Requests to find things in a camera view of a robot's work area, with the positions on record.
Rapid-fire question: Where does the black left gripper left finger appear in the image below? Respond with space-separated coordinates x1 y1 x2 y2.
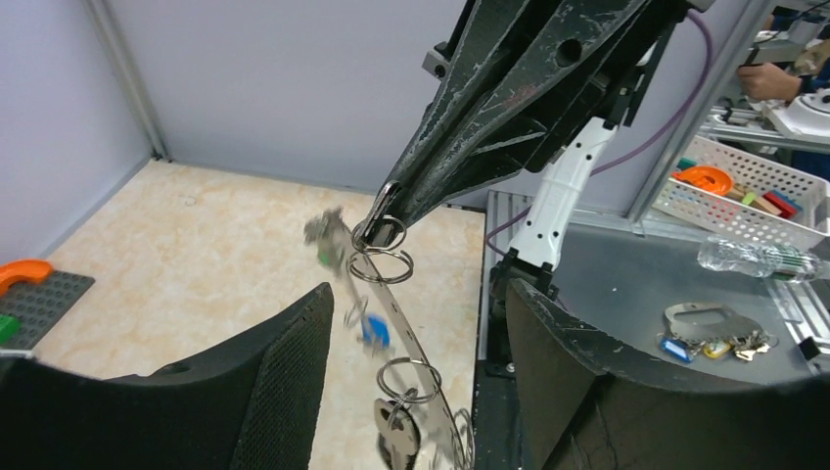
1 283 334 469

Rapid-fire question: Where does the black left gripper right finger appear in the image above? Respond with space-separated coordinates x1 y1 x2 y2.
506 280 829 469

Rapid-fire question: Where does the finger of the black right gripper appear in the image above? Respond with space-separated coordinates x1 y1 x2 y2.
395 0 689 228
376 0 650 228

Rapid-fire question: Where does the blue plastic key tag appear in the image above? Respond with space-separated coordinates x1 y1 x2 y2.
360 313 391 351

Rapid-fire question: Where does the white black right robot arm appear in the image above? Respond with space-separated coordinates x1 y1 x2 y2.
356 0 708 290

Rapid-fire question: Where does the spare metal key bunch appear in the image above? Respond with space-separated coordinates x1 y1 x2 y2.
656 303 779 363

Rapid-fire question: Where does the orange object in basket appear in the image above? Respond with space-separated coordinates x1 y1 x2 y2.
671 165 734 196

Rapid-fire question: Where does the white perforated plastic basket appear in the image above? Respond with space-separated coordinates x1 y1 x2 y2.
654 137 829 250

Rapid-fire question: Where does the clear plastic water bottle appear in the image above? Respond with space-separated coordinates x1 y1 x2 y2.
697 236 829 283

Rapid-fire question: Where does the grey lego baseplate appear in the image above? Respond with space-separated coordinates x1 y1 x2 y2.
1 270 95 350

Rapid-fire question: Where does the orange plastic arch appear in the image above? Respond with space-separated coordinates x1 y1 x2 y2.
0 258 54 297

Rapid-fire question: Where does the green lego brick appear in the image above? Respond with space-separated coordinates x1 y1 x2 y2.
0 315 22 346

